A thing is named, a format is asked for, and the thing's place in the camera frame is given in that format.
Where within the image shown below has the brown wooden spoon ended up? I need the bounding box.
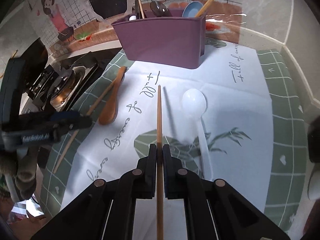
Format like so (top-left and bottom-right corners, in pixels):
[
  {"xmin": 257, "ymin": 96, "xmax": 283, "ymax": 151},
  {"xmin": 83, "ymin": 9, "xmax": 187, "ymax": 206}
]
[{"xmin": 98, "ymin": 66, "xmax": 126, "ymax": 125}]

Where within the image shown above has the white plastic spoon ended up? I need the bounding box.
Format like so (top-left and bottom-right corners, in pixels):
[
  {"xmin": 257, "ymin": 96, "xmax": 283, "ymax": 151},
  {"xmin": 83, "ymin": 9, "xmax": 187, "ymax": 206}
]
[{"xmin": 182, "ymin": 88, "xmax": 213, "ymax": 180}]

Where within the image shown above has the small white head metal spoon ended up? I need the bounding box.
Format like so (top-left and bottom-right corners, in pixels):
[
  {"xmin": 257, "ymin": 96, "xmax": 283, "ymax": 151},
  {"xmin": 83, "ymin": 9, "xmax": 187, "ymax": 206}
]
[{"xmin": 129, "ymin": 15, "xmax": 137, "ymax": 21}]

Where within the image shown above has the dark metal spoon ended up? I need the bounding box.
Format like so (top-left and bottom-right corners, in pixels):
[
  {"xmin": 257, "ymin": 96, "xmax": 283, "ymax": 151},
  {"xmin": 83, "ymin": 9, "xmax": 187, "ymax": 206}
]
[{"xmin": 150, "ymin": 1, "xmax": 172, "ymax": 17}]

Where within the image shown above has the light blue plastic spoon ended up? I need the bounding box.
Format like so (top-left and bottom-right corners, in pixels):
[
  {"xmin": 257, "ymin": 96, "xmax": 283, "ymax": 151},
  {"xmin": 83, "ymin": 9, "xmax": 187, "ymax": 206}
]
[{"xmin": 182, "ymin": 1, "xmax": 203, "ymax": 18}]

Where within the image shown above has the black gas stove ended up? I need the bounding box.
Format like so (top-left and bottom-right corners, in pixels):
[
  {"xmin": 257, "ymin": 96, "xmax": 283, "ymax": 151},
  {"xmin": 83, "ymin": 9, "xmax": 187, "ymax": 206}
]
[{"xmin": 19, "ymin": 51, "xmax": 103, "ymax": 113}]

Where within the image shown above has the green white checked table mat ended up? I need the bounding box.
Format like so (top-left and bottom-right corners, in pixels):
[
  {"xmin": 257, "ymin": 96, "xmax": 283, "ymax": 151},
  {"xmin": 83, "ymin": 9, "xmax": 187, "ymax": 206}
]
[{"xmin": 39, "ymin": 39, "xmax": 308, "ymax": 231}]

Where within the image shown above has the white salt shaker teal lid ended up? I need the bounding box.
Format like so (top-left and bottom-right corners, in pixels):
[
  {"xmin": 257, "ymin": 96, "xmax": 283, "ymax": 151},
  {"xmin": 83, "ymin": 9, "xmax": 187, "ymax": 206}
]
[{"xmin": 308, "ymin": 163, "xmax": 320, "ymax": 200}]

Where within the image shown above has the dark soy sauce bottle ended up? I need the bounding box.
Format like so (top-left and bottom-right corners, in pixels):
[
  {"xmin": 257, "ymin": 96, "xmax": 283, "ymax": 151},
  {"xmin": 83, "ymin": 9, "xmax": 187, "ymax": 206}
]
[{"xmin": 308, "ymin": 117, "xmax": 320, "ymax": 163}]

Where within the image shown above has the purple plastic utensil holder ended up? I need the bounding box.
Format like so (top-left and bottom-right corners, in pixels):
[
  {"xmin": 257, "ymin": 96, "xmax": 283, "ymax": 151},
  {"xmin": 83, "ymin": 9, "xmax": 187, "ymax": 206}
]
[{"xmin": 112, "ymin": 9, "xmax": 206, "ymax": 69}]

